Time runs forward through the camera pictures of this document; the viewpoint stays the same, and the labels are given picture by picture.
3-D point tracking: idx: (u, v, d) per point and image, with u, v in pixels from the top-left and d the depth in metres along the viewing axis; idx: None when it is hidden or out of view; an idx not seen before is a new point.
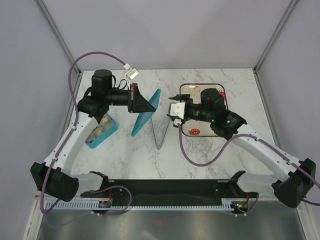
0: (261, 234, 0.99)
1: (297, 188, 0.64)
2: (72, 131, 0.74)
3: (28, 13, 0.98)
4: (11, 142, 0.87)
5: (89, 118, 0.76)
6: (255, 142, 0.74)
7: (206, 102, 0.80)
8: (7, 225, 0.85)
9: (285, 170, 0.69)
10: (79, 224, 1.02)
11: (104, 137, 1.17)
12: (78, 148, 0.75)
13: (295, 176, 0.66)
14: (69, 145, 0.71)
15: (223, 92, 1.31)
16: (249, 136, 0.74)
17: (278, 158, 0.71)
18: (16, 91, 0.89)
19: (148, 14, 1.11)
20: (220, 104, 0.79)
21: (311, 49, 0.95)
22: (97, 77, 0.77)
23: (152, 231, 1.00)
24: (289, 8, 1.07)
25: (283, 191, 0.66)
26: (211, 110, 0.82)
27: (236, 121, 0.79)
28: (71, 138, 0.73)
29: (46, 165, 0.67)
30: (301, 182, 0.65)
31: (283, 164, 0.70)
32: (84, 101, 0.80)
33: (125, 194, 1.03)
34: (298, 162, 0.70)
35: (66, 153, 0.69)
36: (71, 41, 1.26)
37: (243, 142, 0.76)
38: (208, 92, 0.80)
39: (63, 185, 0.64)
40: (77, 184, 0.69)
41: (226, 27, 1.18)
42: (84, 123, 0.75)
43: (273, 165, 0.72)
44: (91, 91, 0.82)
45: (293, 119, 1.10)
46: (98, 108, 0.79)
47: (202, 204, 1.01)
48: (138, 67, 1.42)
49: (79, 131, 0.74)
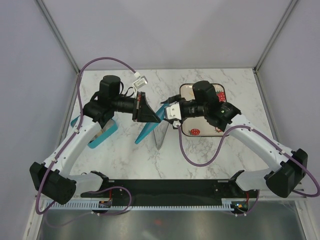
0: (261, 234, 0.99)
1: (288, 177, 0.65)
2: (74, 135, 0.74)
3: (28, 13, 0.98)
4: (11, 143, 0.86)
5: (93, 123, 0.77)
6: (249, 133, 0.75)
7: (199, 93, 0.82)
8: (7, 226, 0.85)
9: (277, 159, 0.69)
10: (79, 224, 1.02)
11: (103, 137, 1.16)
12: (78, 151, 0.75)
13: (287, 165, 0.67)
14: (69, 147, 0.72)
15: (223, 92, 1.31)
16: (243, 126, 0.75)
17: (271, 148, 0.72)
18: (16, 91, 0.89)
19: (148, 14, 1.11)
20: (212, 95, 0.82)
21: (311, 50, 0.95)
22: (105, 83, 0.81)
23: (152, 231, 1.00)
24: (289, 8, 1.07)
25: (275, 180, 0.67)
26: (204, 102, 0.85)
27: (230, 111, 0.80)
28: (73, 141, 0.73)
29: (45, 166, 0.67)
30: (292, 171, 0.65)
31: (275, 154, 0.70)
32: (89, 105, 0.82)
33: (125, 194, 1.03)
34: (291, 152, 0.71)
35: (66, 156, 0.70)
36: (71, 41, 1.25)
37: (237, 133, 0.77)
38: (199, 84, 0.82)
39: (59, 189, 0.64)
40: (73, 189, 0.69)
41: (226, 27, 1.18)
42: (87, 127, 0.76)
43: (266, 154, 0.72)
44: (98, 95, 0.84)
45: (293, 119, 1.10)
46: (103, 113, 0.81)
47: (202, 205, 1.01)
48: (138, 67, 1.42)
49: (81, 135, 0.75)
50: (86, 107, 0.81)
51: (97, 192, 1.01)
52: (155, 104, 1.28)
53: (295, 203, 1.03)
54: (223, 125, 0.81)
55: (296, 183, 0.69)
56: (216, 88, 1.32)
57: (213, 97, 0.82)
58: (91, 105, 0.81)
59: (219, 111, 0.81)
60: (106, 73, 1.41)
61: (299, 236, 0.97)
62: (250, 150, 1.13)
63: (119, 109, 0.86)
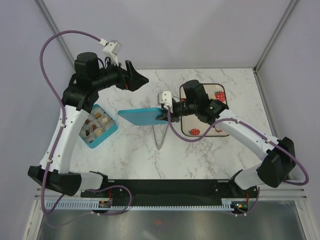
0: (261, 234, 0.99)
1: (273, 163, 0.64)
2: (62, 129, 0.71)
3: (28, 13, 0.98)
4: (12, 143, 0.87)
5: (77, 112, 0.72)
6: (236, 125, 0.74)
7: (189, 92, 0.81)
8: (7, 226, 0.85)
9: (263, 147, 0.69)
10: (79, 224, 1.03)
11: (104, 137, 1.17)
12: (72, 145, 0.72)
13: (273, 152, 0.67)
14: (61, 143, 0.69)
15: (223, 93, 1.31)
16: (231, 120, 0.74)
17: (257, 138, 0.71)
18: (16, 92, 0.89)
19: (148, 13, 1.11)
20: (202, 93, 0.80)
21: (311, 50, 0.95)
22: (80, 63, 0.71)
23: (152, 231, 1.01)
24: (289, 8, 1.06)
25: (262, 168, 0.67)
26: (194, 100, 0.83)
27: (219, 107, 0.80)
28: (62, 136, 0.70)
29: (42, 168, 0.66)
30: (278, 158, 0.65)
31: (261, 143, 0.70)
32: (69, 91, 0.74)
33: (125, 194, 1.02)
34: (276, 140, 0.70)
35: (60, 154, 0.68)
36: (71, 41, 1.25)
37: (224, 126, 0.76)
38: (188, 82, 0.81)
39: (64, 186, 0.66)
40: (78, 178, 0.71)
41: (226, 27, 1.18)
42: (73, 118, 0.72)
43: (253, 145, 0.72)
44: (76, 79, 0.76)
45: (293, 119, 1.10)
46: (86, 97, 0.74)
47: (202, 205, 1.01)
48: (138, 67, 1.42)
49: (70, 127, 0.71)
50: (67, 94, 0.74)
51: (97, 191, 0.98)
52: (155, 104, 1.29)
53: (295, 203, 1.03)
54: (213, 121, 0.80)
55: (285, 172, 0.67)
56: (216, 88, 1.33)
57: (203, 94, 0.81)
58: (71, 90, 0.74)
59: (207, 108, 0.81)
60: None
61: (299, 236, 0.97)
62: (250, 150, 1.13)
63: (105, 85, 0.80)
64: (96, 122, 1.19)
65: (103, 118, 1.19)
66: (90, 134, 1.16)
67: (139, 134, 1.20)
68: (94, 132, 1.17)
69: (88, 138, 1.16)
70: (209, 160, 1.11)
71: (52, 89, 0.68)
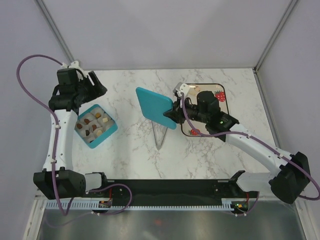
0: (262, 234, 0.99)
1: (289, 179, 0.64)
2: (58, 131, 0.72)
3: (27, 13, 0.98)
4: (11, 143, 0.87)
5: (68, 113, 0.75)
6: (247, 140, 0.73)
7: (201, 103, 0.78)
8: (6, 226, 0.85)
9: (276, 163, 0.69)
10: (79, 224, 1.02)
11: (104, 137, 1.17)
12: (70, 144, 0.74)
13: (286, 169, 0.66)
14: (61, 143, 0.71)
15: (223, 93, 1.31)
16: (242, 134, 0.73)
17: (269, 153, 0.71)
18: (16, 92, 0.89)
19: (148, 13, 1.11)
20: (215, 106, 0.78)
21: (311, 49, 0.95)
22: (62, 73, 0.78)
23: (152, 231, 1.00)
24: (289, 8, 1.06)
25: (277, 183, 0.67)
26: (206, 112, 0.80)
27: (229, 122, 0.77)
28: (60, 137, 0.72)
29: (48, 171, 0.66)
30: (293, 175, 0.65)
31: (274, 158, 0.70)
32: (54, 99, 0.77)
33: (125, 194, 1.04)
34: (289, 155, 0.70)
35: (62, 152, 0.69)
36: (70, 41, 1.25)
37: (235, 140, 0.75)
38: (204, 94, 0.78)
39: (74, 183, 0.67)
40: (83, 177, 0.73)
41: (226, 27, 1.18)
42: (65, 118, 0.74)
43: (264, 160, 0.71)
44: (60, 89, 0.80)
45: (293, 119, 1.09)
46: (73, 99, 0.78)
47: (202, 204, 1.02)
48: (137, 67, 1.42)
49: (66, 127, 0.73)
50: (52, 102, 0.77)
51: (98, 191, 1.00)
52: None
53: (295, 203, 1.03)
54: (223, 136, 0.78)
55: (299, 186, 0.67)
56: (216, 88, 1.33)
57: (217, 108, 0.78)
58: (57, 98, 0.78)
59: (217, 122, 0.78)
60: (105, 73, 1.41)
61: (299, 236, 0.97)
62: None
63: (83, 94, 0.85)
64: (96, 122, 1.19)
65: (103, 118, 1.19)
66: (90, 133, 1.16)
67: (139, 134, 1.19)
68: (94, 132, 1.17)
69: (88, 138, 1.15)
70: (209, 160, 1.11)
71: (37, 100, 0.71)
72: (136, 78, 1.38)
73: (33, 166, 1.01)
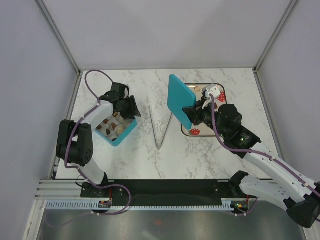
0: (261, 234, 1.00)
1: (312, 211, 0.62)
2: (96, 106, 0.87)
3: (28, 14, 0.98)
4: (12, 144, 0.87)
5: (109, 102, 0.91)
6: (269, 162, 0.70)
7: (224, 119, 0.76)
8: (7, 226, 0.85)
9: (300, 191, 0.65)
10: (79, 224, 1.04)
11: (126, 134, 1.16)
12: (97, 122, 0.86)
13: (311, 199, 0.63)
14: (94, 113, 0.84)
15: (223, 93, 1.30)
16: (264, 156, 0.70)
17: (294, 180, 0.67)
18: (16, 92, 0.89)
19: (148, 13, 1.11)
20: (239, 123, 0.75)
21: (310, 50, 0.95)
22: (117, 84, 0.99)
23: (152, 231, 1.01)
24: (289, 8, 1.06)
25: (297, 210, 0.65)
26: (227, 127, 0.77)
27: (249, 139, 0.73)
28: (96, 110, 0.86)
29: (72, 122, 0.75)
30: (317, 205, 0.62)
31: (299, 186, 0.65)
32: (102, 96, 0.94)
33: (125, 194, 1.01)
34: (314, 184, 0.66)
35: (91, 117, 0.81)
36: (70, 41, 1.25)
37: (256, 160, 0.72)
38: (227, 108, 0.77)
39: (86, 142, 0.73)
40: (92, 155, 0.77)
41: (226, 27, 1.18)
42: (105, 104, 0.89)
43: (287, 187, 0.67)
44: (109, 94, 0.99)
45: (292, 120, 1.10)
46: (115, 101, 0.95)
47: (202, 205, 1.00)
48: (137, 67, 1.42)
49: (102, 107, 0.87)
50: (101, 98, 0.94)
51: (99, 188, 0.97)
52: (155, 104, 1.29)
53: None
54: (243, 153, 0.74)
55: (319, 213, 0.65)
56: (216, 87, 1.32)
57: (240, 124, 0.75)
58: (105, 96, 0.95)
59: (238, 138, 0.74)
60: (105, 73, 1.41)
61: (299, 236, 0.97)
62: None
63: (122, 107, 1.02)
64: (115, 121, 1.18)
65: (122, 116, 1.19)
66: (111, 132, 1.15)
67: (139, 134, 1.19)
68: (115, 130, 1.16)
69: (110, 137, 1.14)
70: (209, 160, 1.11)
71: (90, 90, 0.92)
72: (137, 78, 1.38)
73: (33, 165, 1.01)
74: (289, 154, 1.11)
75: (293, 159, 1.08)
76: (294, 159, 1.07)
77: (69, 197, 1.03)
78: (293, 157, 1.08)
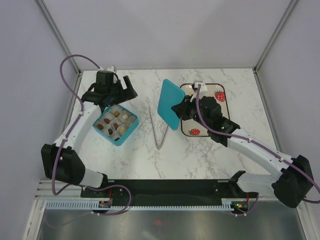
0: (261, 234, 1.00)
1: (291, 184, 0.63)
2: (80, 116, 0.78)
3: (28, 14, 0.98)
4: (12, 144, 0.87)
5: (94, 106, 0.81)
6: (248, 144, 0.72)
7: (204, 109, 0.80)
8: (7, 225, 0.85)
9: (277, 167, 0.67)
10: (79, 224, 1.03)
11: (128, 134, 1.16)
12: (84, 132, 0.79)
13: (288, 172, 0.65)
14: (77, 127, 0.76)
15: (223, 93, 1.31)
16: (243, 139, 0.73)
17: (271, 157, 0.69)
18: (16, 92, 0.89)
19: (148, 13, 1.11)
20: (218, 112, 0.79)
21: (310, 50, 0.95)
22: (101, 73, 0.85)
23: (152, 231, 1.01)
24: (289, 8, 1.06)
25: (280, 187, 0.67)
26: (209, 118, 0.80)
27: (230, 127, 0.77)
28: (79, 122, 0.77)
29: (55, 146, 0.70)
30: (295, 178, 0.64)
31: (275, 162, 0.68)
32: (87, 94, 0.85)
33: (125, 194, 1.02)
34: (290, 159, 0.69)
35: (75, 135, 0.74)
36: (71, 41, 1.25)
37: (236, 145, 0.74)
38: (207, 100, 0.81)
39: (73, 166, 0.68)
40: (83, 170, 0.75)
41: (226, 27, 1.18)
42: (90, 109, 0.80)
43: (266, 164, 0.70)
44: (95, 86, 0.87)
45: (292, 120, 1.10)
46: (102, 98, 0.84)
47: (202, 205, 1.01)
48: (138, 67, 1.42)
49: (86, 116, 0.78)
50: (85, 96, 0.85)
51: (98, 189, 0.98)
52: (155, 104, 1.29)
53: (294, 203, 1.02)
54: (225, 141, 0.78)
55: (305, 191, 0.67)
56: (216, 87, 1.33)
57: (220, 114, 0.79)
58: (90, 93, 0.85)
59: (219, 127, 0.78)
60: None
61: (300, 237, 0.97)
62: None
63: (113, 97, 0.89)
64: (117, 121, 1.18)
65: (123, 115, 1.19)
66: (114, 132, 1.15)
67: (139, 134, 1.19)
68: (117, 130, 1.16)
69: (112, 137, 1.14)
70: (209, 160, 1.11)
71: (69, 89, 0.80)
72: (137, 78, 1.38)
73: (33, 165, 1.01)
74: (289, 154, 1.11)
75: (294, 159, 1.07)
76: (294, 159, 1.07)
77: (69, 197, 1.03)
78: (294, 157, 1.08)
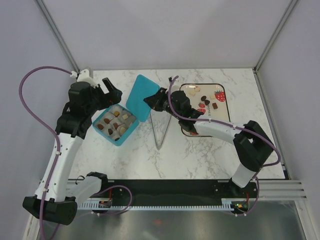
0: (261, 234, 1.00)
1: (244, 145, 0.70)
2: (57, 157, 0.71)
3: (28, 13, 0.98)
4: (11, 144, 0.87)
5: (72, 139, 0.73)
6: (209, 124, 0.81)
7: (175, 102, 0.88)
8: (7, 226, 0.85)
9: (231, 134, 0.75)
10: (79, 224, 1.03)
11: (127, 134, 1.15)
12: (68, 171, 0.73)
13: (240, 135, 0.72)
14: (57, 171, 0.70)
15: (223, 93, 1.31)
16: (204, 120, 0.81)
17: (226, 127, 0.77)
18: (15, 92, 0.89)
19: (148, 13, 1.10)
20: (187, 104, 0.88)
21: (310, 50, 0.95)
22: (73, 93, 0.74)
23: (152, 231, 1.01)
24: (289, 8, 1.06)
25: (240, 154, 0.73)
26: (179, 110, 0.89)
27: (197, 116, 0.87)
28: (58, 164, 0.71)
29: (38, 198, 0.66)
30: (246, 140, 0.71)
31: (230, 130, 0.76)
32: (63, 119, 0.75)
33: (125, 194, 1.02)
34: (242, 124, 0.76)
35: (56, 182, 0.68)
36: (70, 41, 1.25)
37: (201, 127, 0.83)
38: (177, 94, 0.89)
39: (59, 215, 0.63)
40: (74, 211, 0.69)
41: (226, 27, 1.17)
42: (68, 145, 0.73)
43: (224, 135, 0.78)
44: (70, 106, 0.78)
45: (292, 120, 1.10)
46: (80, 123, 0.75)
47: (202, 204, 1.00)
48: (138, 67, 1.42)
49: (65, 155, 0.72)
50: (59, 123, 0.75)
51: (99, 192, 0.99)
52: None
53: (295, 203, 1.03)
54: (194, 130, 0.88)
55: (263, 152, 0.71)
56: (216, 88, 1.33)
57: (189, 106, 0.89)
58: (65, 117, 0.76)
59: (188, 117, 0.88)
60: (105, 73, 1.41)
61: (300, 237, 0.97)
62: None
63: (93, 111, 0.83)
64: (117, 121, 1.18)
65: (123, 115, 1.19)
66: (114, 132, 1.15)
67: (139, 134, 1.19)
68: (117, 130, 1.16)
69: (113, 137, 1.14)
70: (209, 160, 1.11)
71: (40, 120, 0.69)
72: None
73: (33, 166, 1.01)
74: (290, 154, 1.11)
75: (294, 159, 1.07)
76: (294, 159, 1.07)
77: None
78: (294, 157, 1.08)
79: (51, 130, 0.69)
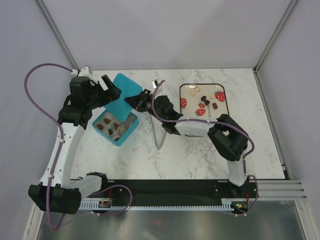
0: (261, 234, 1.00)
1: (217, 138, 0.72)
2: (61, 145, 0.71)
3: (28, 13, 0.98)
4: (12, 144, 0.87)
5: (75, 127, 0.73)
6: (187, 123, 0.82)
7: (158, 107, 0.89)
8: (6, 226, 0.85)
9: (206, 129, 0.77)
10: (79, 224, 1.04)
11: (127, 134, 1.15)
12: (72, 159, 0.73)
13: (213, 129, 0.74)
14: (62, 158, 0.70)
15: (223, 92, 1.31)
16: (182, 120, 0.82)
17: (202, 124, 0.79)
18: (15, 92, 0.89)
19: (148, 13, 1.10)
20: (171, 108, 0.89)
21: (310, 51, 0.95)
22: (74, 84, 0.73)
23: (152, 231, 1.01)
24: (289, 8, 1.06)
25: (217, 147, 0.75)
26: (163, 114, 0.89)
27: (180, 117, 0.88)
28: (62, 152, 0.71)
29: (44, 185, 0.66)
30: (219, 132, 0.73)
31: (204, 125, 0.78)
32: (64, 110, 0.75)
33: (125, 193, 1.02)
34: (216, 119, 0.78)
35: (61, 168, 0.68)
36: (70, 41, 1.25)
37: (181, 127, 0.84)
38: (160, 99, 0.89)
39: (66, 202, 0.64)
40: (78, 200, 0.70)
41: (226, 28, 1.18)
42: (71, 133, 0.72)
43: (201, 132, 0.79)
44: (71, 99, 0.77)
45: (292, 120, 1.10)
46: (81, 114, 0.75)
47: (203, 205, 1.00)
48: (138, 67, 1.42)
49: (68, 144, 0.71)
50: (62, 115, 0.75)
51: (99, 192, 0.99)
52: None
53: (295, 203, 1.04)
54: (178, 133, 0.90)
55: (239, 143, 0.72)
56: (216, 88, 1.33)
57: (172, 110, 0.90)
58: (67, 110, 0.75)
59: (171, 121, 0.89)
60: (105, 73, 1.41)
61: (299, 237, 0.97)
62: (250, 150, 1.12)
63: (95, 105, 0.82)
64: (117, 121, 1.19)
65: None
66: (114, 132, 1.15)
67: (139, 134, 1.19)
68: (117, 130, 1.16)
69: (113, 137, 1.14)
70: (209, 161, 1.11)
71: (42, 110, 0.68)
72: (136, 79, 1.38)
73: (33, 166, 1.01)
74: (289, 154, 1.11)
75: (293, 159, 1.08)
76: (294, 159, 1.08)
77: None
78: (293, 157, 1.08)
79: (55, 120, 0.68)
